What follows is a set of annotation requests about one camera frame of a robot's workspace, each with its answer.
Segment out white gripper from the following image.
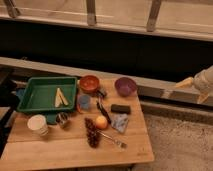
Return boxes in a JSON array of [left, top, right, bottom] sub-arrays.
[[175, 65, 213, 104]]

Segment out blue grey towel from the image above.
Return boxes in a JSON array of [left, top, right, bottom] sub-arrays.
[[111, 114, 129, 133]]

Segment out purple bowl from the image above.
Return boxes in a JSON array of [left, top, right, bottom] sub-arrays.
[[114, 77, 137, 97]]

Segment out orange bowl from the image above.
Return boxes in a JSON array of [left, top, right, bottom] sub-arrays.
[[79, 75, 100, 93]]

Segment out black rectangular block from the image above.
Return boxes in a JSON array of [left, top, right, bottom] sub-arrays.
[[111, 104, 131, 114]]

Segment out metal fork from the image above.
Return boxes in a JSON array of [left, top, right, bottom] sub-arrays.
[[98, 131, 127, 148]]

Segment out small dark object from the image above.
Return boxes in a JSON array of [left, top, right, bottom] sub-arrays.
[[97, 88, 107, 98]]

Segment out orange fruit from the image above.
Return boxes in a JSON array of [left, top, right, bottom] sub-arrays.
[[95, 116, 108, 129]]

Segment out blue cup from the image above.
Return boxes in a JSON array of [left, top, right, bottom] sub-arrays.
[[77, 94, 91, 112]]

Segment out dark grape bunch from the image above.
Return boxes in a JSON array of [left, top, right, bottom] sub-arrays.
[[85, 118, 100, 148]]

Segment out yellow cheese wedge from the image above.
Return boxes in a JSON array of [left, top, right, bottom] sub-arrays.
[[55, 88, 68, 108]]

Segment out small metal cup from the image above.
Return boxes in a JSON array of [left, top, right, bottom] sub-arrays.
[[56, 112, 69, 128]]

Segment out green plastic tray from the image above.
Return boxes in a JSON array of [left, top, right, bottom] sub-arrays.
[[18, 77, 77, 114]]

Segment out white paper cup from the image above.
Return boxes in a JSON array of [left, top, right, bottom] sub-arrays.
[[27, 115, 48, 136]]

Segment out black handled utensil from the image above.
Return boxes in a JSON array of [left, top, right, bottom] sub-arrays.
[[96, 101, 111, 124]]

